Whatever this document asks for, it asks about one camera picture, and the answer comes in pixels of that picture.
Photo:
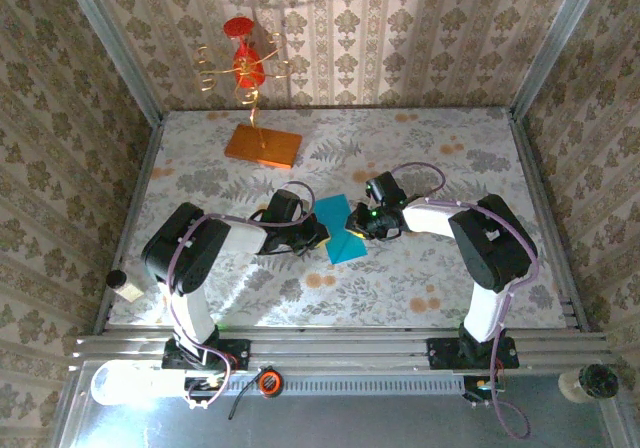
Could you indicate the blue paper sheet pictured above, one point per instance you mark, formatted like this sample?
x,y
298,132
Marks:
x,y
345,253

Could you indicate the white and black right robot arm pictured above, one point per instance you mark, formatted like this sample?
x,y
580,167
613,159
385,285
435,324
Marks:
x,y
492,243

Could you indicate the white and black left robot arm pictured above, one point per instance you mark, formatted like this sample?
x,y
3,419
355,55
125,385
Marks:
x,y
185,248

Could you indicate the floral table cloth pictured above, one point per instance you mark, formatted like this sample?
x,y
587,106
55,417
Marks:
x,y
400,143

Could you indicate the small connector board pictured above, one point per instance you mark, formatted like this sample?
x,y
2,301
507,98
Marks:
x,y
202,383
480,385

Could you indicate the red glass vase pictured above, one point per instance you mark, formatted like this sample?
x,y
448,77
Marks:
x,y
248,68

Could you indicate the small bottle with black cap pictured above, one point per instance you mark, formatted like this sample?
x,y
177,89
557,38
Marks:
x,y
125,287

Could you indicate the grey metal shelf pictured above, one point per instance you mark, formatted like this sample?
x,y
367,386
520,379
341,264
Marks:
x,y
350,423

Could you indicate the white cylinder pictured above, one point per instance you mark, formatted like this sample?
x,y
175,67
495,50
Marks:
x,y
130,383

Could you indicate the white spool with black cap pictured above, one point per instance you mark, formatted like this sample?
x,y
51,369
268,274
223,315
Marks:
x,y
590,383

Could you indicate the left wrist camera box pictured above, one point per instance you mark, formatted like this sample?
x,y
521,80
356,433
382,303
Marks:
x,y
285,205

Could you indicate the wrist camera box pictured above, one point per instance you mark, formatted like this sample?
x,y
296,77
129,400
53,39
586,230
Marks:
x,y
285,205
386,188

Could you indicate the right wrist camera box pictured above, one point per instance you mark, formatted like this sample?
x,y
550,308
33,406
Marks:
x,y
386,188

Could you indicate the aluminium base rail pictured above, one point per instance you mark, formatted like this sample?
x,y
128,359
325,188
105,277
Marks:
x,y
350,350

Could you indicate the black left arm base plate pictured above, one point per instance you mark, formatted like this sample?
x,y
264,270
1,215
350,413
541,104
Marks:
x,y
240,355

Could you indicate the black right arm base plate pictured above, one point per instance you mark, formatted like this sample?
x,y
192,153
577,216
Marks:
x,y
442,355

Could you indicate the aluminium side rail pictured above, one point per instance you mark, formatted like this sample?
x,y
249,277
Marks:
x,y
142,180
534,168

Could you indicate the aluminium corner post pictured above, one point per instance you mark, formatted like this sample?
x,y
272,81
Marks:
x,y
555,43
112,43

